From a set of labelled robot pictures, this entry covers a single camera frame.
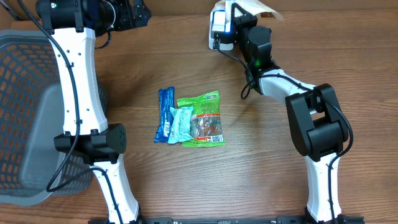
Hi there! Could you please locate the beige cookie snack bag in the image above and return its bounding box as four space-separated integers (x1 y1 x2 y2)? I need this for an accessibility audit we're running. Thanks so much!
210 0 284 22

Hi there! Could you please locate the blue snack bar wrapper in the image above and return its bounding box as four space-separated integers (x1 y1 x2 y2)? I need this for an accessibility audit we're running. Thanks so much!
154 86 175 142

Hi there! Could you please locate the green snack bag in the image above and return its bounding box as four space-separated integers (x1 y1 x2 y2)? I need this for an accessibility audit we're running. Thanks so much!
177 91 225 147

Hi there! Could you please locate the light blue snack packet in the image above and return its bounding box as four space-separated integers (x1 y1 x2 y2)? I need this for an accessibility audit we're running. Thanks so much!
168 106 193 144

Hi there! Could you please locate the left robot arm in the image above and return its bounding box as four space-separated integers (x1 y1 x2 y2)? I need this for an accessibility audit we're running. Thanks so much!
36 0 151 223

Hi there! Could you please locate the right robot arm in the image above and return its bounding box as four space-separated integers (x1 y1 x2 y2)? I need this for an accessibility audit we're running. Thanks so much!
230 2 353 223

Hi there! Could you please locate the white barcode scanner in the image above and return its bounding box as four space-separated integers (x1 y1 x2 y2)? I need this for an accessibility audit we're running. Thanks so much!
208 6 235 51

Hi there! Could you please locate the grey plastic shopping basket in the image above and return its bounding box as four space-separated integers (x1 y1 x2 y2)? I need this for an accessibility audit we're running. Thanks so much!
0 29 109 207

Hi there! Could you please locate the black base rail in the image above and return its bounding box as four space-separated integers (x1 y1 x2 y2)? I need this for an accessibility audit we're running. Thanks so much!
87 215 365 224

